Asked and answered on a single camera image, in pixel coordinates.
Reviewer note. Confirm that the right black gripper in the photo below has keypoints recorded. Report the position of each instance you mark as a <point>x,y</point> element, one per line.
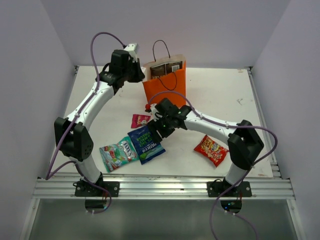
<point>154,125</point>

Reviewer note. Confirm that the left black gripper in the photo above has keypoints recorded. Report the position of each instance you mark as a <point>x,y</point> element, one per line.
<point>139,75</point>

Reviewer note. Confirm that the orange paper bag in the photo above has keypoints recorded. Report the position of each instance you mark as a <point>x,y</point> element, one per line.
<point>171,86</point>

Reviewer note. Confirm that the green Fox's candy bag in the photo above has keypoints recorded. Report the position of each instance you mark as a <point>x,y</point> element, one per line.
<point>117,155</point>

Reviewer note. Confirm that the blue sea salt chips bag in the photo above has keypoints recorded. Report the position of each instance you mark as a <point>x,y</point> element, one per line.
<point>144,145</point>

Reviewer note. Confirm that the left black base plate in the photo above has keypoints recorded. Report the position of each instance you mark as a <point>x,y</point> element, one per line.
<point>102,189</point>

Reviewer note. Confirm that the red snack bag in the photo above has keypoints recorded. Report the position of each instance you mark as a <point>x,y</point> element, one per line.
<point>211,150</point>

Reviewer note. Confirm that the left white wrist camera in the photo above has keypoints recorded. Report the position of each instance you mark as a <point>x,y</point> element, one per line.
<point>132,49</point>

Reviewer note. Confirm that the aluminium rail frame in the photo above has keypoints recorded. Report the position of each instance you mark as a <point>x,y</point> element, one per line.
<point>143,187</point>

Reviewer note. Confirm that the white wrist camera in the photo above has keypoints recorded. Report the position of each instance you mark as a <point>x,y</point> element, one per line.
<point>151,109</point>
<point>132,49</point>

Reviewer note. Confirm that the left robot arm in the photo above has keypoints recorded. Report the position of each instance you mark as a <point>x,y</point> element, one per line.
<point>72,132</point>

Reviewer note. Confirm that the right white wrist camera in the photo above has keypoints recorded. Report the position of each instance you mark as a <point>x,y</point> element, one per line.
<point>151,109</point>

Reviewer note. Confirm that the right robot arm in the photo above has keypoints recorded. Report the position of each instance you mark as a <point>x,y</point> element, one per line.
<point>243,142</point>

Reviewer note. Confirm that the brown snack bag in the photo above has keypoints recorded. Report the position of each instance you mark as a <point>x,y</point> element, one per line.
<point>165,69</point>

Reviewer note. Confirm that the small pink snack packet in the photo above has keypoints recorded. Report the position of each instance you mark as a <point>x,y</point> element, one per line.
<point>139,120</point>

